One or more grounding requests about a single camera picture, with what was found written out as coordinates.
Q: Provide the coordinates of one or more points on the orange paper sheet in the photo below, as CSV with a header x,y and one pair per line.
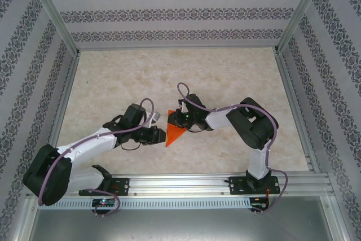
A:
x,y
173,135

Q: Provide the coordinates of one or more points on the controller board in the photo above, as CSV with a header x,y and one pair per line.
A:
x,y
258,203
103,202

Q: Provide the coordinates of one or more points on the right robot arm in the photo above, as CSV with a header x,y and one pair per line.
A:
x,y
218,119

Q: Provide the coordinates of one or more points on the right aluminium side rail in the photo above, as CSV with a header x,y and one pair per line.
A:
x,y
296,111

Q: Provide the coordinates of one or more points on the aluminium frame post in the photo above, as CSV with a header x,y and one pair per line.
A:
x,y
301,9
52,12

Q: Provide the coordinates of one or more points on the right aluminium frame post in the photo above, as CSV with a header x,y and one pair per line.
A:
x,y
301,9

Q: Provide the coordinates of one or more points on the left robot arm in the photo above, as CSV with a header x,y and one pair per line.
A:
x,y
90,146

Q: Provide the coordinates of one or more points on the left aluminium frame post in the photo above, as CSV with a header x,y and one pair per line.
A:
x,y
52,12

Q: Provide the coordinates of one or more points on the aluminium side rail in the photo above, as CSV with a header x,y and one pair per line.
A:
x,y
60,111
296,111

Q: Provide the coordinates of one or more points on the left aluminium side rail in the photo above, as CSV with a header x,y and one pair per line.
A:
x,y
60,111

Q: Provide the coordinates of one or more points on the right controller board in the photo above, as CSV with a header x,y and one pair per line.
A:
x,y
258,203

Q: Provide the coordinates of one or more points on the left controller board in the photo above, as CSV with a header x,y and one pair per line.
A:
x,y
103,202

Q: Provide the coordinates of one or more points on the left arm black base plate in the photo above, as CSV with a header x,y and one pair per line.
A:
x,y
122,186

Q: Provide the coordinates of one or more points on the grey metal shelf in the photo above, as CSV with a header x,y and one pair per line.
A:
x,y
180,227

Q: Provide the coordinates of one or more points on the aluminium mounting rail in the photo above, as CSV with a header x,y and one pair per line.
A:
x,y
180,183

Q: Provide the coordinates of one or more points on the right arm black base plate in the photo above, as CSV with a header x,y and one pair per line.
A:
x,y
238,186

